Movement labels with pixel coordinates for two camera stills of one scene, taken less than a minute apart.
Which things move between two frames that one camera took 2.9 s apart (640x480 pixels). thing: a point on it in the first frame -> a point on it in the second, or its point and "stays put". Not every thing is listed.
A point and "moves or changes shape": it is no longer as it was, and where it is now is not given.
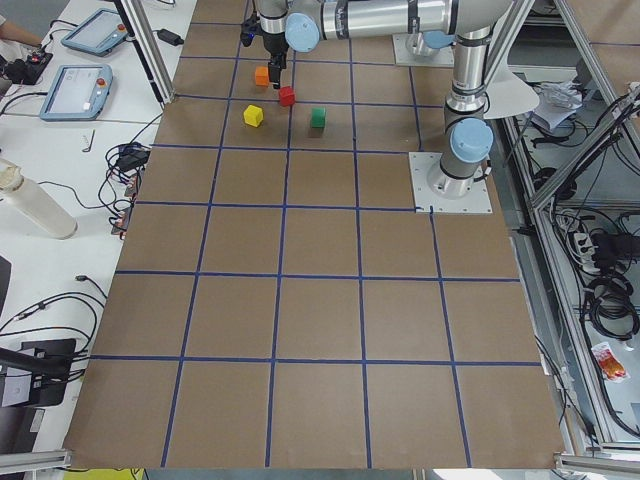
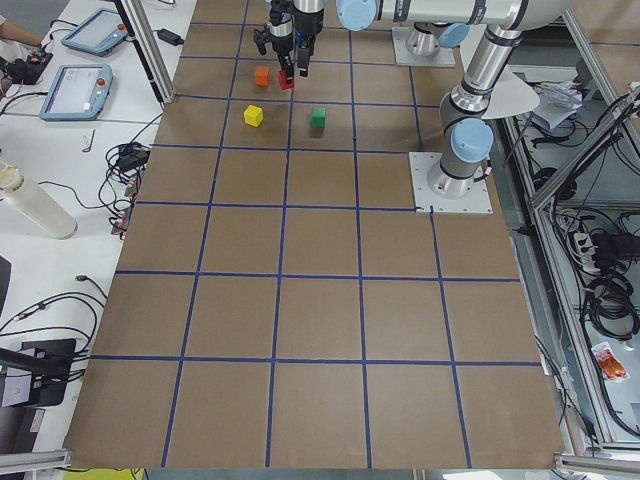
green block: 318,117 stays put
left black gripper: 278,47 -> 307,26
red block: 286,96 moves or changes shape
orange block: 262,76 stays put
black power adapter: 170,37 stays put
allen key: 88,149 stays put
